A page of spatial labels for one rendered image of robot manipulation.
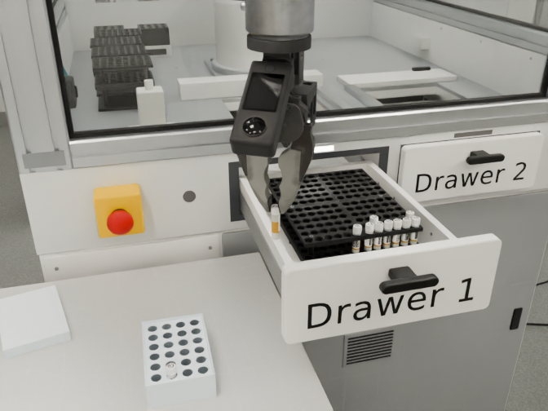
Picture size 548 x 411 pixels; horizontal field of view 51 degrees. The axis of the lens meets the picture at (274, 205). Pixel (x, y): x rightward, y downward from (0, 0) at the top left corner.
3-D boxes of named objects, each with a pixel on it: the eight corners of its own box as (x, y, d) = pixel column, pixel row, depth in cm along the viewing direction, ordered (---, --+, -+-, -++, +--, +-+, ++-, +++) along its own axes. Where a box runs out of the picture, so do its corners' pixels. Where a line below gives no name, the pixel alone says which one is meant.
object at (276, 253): (472, 293, 78) (479, 255, 76) (293, 324, 72) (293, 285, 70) (359, 178, 113) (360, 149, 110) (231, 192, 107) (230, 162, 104)
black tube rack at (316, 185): (417, 265, 84) (423, 227, 81) (304, 283, 80) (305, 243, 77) (359, 201, 103) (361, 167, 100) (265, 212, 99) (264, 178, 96)
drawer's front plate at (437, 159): (533, 187, 113) (545, 134, 108) (399, 204, 106) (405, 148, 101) (528, 183, 114) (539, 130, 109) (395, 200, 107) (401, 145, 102)
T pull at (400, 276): (439, 286, 69) (440, 276, 68) (382, 296, 67) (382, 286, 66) (424, 270, 72) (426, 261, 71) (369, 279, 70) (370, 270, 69)
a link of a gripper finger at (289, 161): (311, 198, 74) (311, 130, 70) (302, 219, 69) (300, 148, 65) (289, 196, 75) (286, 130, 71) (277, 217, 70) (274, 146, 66)
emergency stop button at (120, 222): (134, 235, 88) (132, 212, 86) (108, 238, 87) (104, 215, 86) (134, 226, 91) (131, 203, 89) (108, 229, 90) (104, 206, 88)
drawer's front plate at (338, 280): (488, 308, 78) (503, 238, 73) (285, 346, 71) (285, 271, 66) (481, 301, 79) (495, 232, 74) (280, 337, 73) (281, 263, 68)
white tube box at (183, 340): (216, 397, 71) (215, 373, 69) (148, 409, 69) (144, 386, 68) (204, 333, 82) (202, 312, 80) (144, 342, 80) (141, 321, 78)
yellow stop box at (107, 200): (145, 236, 91) (141, 195, 88) (99, 241, 90) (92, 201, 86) (143, 221, 96) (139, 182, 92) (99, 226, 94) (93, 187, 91)
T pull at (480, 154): (505, 161, 103) (506, 154, 103) (468, 165, 102) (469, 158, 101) (492, 154, 107) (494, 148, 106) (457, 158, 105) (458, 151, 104)
